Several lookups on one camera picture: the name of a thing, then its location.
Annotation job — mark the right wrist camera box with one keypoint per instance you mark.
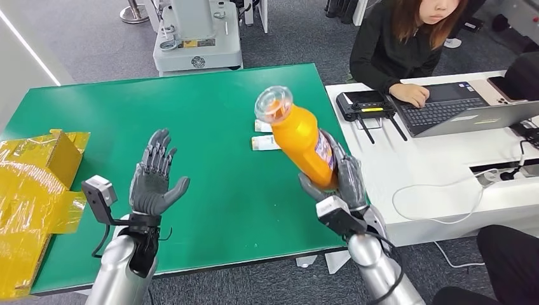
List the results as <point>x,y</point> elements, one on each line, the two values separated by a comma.
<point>337,214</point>

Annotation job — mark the white shampoo tube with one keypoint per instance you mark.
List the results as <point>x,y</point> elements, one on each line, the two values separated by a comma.
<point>262,126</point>
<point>265,143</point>

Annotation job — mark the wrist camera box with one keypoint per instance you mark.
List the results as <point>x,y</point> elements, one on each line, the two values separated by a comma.
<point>337,214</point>
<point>99,193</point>

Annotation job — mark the yellow taped cardboard box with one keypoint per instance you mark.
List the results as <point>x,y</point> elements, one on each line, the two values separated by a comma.
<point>25,202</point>

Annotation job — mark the metal stanchion base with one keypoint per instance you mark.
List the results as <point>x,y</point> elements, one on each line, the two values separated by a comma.
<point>134,12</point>

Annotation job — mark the orange bottle with clear cap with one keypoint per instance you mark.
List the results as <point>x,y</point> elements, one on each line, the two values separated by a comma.
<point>299,139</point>

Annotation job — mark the person's hand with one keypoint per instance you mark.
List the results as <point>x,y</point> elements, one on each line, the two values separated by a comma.
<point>410,93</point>

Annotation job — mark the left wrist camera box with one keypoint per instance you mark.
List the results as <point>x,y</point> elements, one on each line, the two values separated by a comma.
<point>99,193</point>

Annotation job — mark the person's legs in black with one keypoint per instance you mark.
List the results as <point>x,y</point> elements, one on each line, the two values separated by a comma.
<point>509,261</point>

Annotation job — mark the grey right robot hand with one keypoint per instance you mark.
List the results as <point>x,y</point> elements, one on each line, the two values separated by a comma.
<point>351,181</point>

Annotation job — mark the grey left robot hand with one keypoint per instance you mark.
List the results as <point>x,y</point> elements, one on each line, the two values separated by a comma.
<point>149,189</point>

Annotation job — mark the white shoe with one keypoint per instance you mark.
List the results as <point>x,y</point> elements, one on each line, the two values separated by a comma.
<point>452,43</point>

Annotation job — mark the person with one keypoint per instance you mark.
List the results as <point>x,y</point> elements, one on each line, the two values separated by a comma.
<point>387,46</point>

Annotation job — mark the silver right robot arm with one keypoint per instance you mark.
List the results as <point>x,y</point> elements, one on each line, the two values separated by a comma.
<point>379,269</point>

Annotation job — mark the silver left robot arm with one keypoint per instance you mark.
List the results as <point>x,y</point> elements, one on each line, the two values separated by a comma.
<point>115,269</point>

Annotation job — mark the black chair base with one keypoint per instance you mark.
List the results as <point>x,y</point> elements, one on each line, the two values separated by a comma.
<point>341,9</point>

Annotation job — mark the black rounded object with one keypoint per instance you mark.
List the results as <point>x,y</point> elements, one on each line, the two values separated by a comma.
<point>524,75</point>

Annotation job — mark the grey laptop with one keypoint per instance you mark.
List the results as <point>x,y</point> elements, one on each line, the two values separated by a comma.
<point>454,111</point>

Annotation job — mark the black power plug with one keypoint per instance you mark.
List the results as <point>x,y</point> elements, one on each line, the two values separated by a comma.
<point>510,174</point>

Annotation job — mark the rose gold smartphone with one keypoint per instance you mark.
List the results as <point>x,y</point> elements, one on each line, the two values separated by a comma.
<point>501,90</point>

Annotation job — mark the black remote controller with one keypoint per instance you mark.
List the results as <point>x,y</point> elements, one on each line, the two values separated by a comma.
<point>364,106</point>

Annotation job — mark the white robot base machine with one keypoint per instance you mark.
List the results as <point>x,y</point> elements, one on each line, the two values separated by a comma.
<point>198,42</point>

